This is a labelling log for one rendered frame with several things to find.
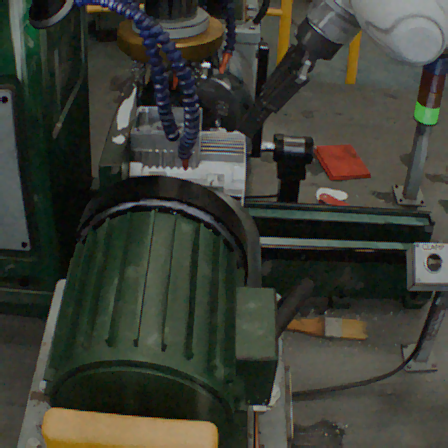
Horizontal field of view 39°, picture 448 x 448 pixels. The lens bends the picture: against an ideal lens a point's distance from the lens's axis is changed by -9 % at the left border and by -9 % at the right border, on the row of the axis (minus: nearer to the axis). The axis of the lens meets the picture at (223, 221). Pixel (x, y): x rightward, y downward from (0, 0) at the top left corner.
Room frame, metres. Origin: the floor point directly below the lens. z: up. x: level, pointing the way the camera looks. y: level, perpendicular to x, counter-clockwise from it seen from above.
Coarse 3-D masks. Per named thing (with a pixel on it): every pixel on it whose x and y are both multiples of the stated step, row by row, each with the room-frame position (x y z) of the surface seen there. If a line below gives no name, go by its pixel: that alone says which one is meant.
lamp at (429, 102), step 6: (420, 90) 1.35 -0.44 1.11; (426, 90) 1.34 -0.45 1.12; (420, 96) 1.35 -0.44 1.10; (426, 96) 1.33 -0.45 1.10; (432, 96) 1.33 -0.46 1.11; (438, 96) 1.33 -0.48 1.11; (420, 102) 1.34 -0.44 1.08; (426, 102) 1.33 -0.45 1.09; (432, 102) 1.33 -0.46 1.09; (438, 102) 1.33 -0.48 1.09; (432, 108) 1.33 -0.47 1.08
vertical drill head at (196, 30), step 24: (144, 0) 1.03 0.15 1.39; (168, 0) 1.00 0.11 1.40; (192, 0) 1.02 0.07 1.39; (120, 24) 1.05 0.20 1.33; (168, 24) 1.00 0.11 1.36; (192, 24) 1.00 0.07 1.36; (216, 24) 1.06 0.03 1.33; (120, 48) 1.00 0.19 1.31; (144, 48) 0.96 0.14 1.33; (192, 48) 0.97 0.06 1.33; (216, 48) 1.01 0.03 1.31; (144, 72) 1.00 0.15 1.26; (192, 72) 1.00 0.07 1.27
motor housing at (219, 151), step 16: (208, 144) 1.03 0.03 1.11; (224, 144) 1.03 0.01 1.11; (240, 144) 1.04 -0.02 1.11; (208, 160) 1.01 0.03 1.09; (224, 160) 1.01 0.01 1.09; (240, 160) 1.01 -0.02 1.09; (176, 176) 0.99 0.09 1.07; (192, 176) 0.99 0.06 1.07; (224, 192) 0.97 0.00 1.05; (240, 192) 0.97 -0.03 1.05
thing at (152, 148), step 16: (144, 112) 1.08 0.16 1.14; (176, 112) 1.09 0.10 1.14; (144, 128) 1.06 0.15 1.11; (160, 128) 1.04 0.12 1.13; (144, 144) 1.00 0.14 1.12; (160, 144) 1.00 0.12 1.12; (176, 144) 1.00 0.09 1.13; (144, 160) 0.99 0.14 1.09; (160, 160) 1.00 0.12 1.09; (176, 160) 1.00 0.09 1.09; (192, 160) 0.99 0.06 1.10
